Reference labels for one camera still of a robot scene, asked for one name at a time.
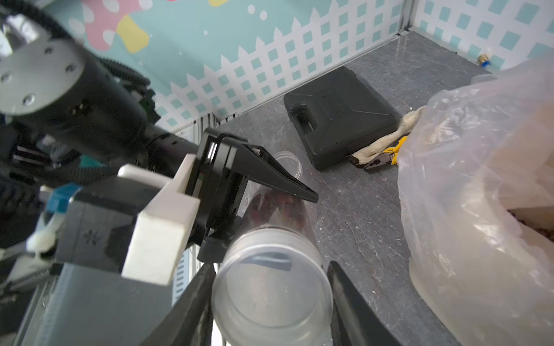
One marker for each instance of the beige trash bin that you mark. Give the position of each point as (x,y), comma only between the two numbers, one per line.
(519,194)

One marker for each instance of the black plastic tool case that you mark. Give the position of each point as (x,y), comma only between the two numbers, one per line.
(336,115)

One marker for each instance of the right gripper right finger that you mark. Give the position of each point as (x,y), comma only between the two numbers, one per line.
(353,321)

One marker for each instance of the rose buds in middle jar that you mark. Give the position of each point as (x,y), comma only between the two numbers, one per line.
(273,208)

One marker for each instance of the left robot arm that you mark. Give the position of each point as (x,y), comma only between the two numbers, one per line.
(187,193)

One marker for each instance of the small yellow blue object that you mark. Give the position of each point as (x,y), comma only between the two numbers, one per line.
(484,61)

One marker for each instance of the white yellow work gloves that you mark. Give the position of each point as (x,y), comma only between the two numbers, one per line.
(385,150)

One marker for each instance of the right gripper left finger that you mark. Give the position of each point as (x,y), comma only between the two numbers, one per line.
(190,321)

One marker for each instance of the clear tea jar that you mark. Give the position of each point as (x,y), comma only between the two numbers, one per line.
(271,288)

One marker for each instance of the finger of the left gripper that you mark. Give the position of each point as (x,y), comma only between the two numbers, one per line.
(246,161)

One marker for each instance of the clear plastic bin liner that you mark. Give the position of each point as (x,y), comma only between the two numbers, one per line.
(476,194)

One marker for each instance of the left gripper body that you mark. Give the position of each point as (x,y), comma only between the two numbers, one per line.
(217,222)

